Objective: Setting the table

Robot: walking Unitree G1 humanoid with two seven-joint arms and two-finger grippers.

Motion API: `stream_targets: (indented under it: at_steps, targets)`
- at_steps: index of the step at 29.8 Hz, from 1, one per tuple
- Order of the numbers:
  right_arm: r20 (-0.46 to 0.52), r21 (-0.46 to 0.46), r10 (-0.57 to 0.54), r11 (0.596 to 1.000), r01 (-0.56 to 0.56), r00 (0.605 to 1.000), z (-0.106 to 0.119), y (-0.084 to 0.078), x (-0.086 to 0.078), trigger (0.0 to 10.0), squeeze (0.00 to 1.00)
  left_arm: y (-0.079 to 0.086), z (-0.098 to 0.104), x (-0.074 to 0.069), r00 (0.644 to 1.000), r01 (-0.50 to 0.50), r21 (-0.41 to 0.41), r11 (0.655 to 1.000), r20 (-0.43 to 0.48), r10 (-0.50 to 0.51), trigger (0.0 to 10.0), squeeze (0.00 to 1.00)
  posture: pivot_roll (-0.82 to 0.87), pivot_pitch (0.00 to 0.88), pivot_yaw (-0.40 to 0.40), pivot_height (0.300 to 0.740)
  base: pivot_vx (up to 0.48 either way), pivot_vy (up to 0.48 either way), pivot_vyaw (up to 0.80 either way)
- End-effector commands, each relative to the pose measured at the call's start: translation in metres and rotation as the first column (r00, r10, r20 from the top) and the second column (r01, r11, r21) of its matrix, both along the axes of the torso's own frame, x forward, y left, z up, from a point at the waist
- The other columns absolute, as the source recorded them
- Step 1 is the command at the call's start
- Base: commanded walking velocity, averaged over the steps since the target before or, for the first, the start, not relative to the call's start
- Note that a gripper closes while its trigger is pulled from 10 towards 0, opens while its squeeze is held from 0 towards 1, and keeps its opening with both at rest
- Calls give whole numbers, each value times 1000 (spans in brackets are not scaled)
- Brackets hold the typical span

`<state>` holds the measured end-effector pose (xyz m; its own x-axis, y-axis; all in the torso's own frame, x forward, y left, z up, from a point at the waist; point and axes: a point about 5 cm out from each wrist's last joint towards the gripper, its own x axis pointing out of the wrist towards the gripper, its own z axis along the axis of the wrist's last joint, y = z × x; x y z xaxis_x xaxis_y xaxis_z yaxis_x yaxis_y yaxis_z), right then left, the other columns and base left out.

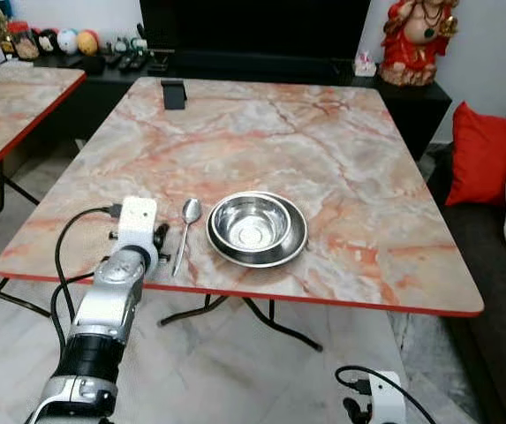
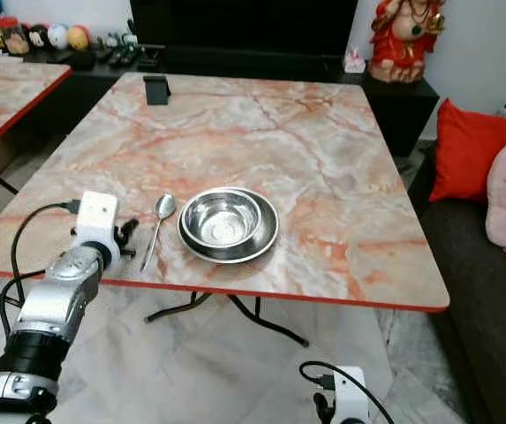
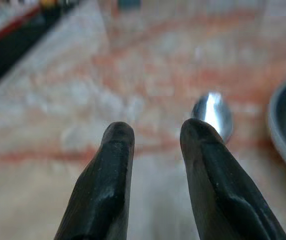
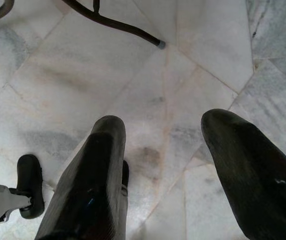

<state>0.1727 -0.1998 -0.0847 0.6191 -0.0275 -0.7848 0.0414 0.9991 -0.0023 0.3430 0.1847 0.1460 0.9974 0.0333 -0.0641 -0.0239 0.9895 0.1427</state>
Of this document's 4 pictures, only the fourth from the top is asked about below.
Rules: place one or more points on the grey robot left leg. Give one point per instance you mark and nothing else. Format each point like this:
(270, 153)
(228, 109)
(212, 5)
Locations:
(30, 180)

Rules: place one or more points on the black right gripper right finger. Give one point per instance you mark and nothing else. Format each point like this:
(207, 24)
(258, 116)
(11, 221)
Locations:
(252, 175)

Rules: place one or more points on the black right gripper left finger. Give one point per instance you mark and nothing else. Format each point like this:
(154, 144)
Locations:
(92, 190)

